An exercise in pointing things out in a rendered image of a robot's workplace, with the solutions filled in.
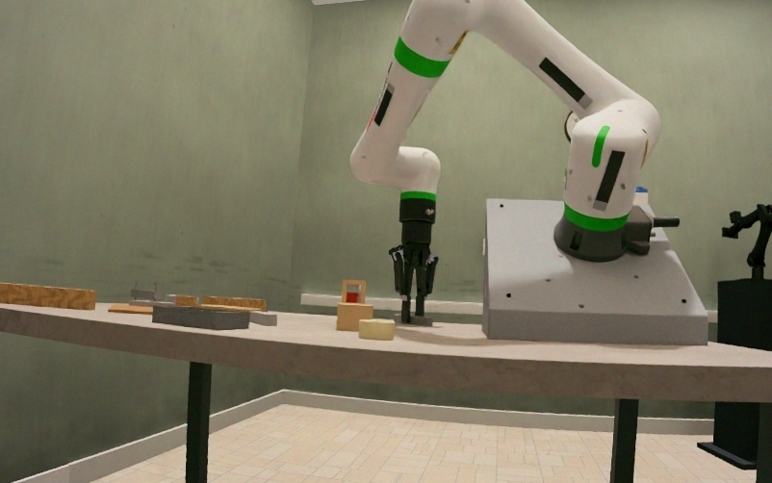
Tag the beige roll of masking tape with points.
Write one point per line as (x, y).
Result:
(376, 330)

